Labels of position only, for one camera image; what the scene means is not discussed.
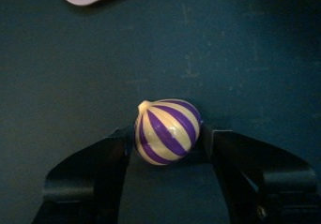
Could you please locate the purple striped toy onion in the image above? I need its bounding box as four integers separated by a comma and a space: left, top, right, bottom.
133, 97, 204, 166

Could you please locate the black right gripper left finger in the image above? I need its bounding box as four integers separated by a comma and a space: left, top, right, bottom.
31, 125, 135, 224

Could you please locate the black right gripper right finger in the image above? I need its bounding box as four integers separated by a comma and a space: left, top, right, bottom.
200, 121, 321, 224

